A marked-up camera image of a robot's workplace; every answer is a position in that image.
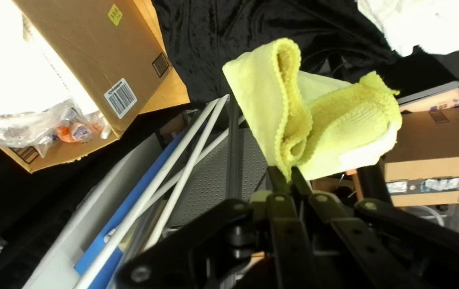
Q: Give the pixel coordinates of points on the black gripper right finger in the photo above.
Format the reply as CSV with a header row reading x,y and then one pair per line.
x,y
300,186

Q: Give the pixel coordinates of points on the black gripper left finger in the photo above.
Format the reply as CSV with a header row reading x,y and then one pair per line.
x,y
279,188

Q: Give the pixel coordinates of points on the yellow microfiber cloth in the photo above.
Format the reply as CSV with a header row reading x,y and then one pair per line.
x,y
300,119

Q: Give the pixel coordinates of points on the cardboard box on floor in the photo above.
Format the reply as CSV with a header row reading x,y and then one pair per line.
x,y
422,169

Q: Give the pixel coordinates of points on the black velvet table cloth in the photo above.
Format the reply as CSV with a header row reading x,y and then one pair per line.
x,y
332,35

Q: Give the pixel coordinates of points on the large cardboard box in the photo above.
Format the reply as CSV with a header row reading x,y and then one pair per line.
x,y
116,55

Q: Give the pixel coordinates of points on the white cloth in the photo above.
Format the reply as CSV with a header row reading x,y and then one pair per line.
x,y
429,24

